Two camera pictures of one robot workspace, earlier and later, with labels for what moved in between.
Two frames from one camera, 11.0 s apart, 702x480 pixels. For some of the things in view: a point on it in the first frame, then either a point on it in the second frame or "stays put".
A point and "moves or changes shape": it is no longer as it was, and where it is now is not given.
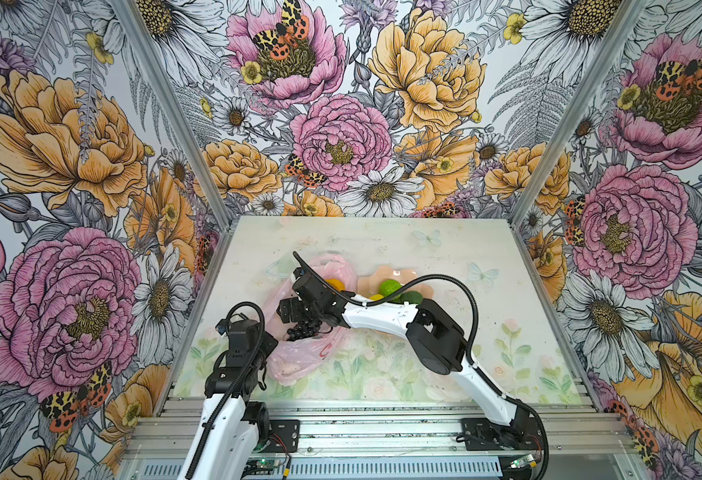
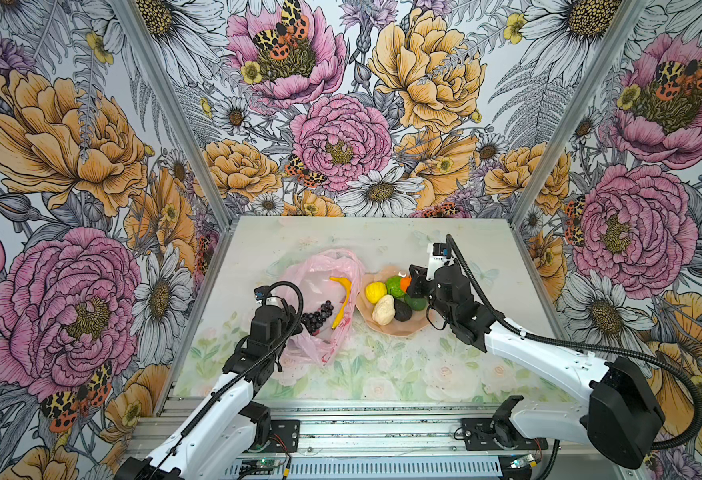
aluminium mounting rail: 574,427 stays put
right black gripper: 284,307 -> 418,278
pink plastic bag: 301,360 moves or changes shape
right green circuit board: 523,462 stays put
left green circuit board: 261,466 stays put
